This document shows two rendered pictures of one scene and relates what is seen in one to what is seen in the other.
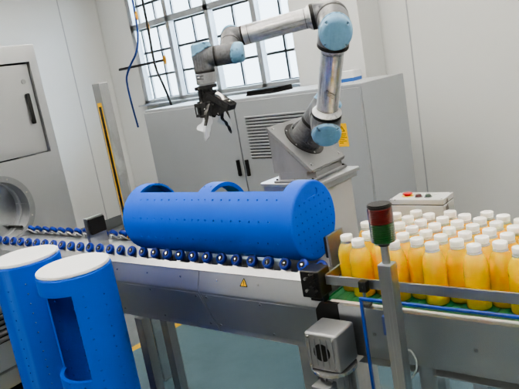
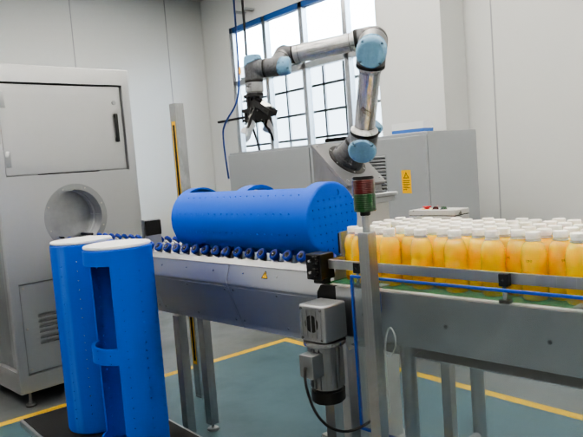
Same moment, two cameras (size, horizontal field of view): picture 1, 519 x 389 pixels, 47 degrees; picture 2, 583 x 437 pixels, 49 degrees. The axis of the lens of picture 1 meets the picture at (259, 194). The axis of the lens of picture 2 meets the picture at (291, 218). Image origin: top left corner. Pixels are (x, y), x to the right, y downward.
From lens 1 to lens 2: 0.56 m
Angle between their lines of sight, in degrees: 10
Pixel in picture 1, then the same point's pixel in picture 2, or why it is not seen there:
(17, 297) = (67, 273)
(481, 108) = (561, 177)
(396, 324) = (370, 290)
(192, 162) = not seen: hidden behind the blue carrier
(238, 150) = not seen: hidden behind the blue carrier
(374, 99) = (440, 148)
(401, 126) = (469, 181)
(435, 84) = (516, 150)
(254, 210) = (278, 204)
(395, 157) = not seen: hidden behind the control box
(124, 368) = (148, 345)
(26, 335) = (70, 309)
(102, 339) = (131, 312)
